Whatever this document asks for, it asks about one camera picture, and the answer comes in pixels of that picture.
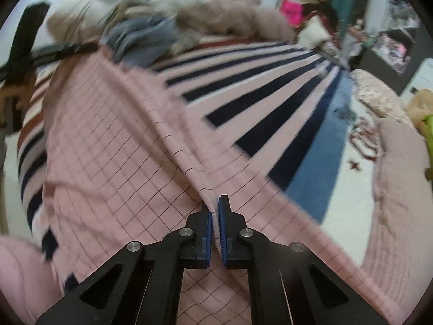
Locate brown plush toy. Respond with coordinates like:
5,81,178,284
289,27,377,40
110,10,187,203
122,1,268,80
406,90,433,123

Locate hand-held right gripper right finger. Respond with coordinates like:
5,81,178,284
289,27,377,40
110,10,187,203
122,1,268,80
217,194,389,325

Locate floral pillow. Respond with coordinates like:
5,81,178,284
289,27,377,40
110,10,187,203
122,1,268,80
352,69,411,125

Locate white headboard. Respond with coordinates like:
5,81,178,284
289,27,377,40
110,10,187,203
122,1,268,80
401,57,433,97

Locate avocado plush toy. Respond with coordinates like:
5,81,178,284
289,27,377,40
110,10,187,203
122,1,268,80
421,115,433,174

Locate pink fuzzy blanket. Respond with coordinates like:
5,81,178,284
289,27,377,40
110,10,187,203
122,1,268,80
359,118,433,325

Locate pink shopping bag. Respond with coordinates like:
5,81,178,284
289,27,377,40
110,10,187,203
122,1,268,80
279,0,304,28

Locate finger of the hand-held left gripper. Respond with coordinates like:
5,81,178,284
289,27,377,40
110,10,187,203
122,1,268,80
31,41,99,64

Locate blue denim pants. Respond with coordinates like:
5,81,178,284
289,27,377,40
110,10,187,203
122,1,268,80
101,15,181,67

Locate striped blanket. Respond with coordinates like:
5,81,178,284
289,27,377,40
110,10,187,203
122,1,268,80
0,39,383,292

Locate pink checked pants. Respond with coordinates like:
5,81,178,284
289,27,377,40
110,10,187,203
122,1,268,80
42,45,403,325

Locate dark bookshelf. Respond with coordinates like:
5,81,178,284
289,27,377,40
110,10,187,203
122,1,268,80
352,24,423,76

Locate pale patterned duvet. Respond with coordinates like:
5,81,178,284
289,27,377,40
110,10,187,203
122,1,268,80
45,0,296,55

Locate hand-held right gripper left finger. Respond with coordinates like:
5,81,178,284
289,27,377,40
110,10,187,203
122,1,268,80
34,200,213,325

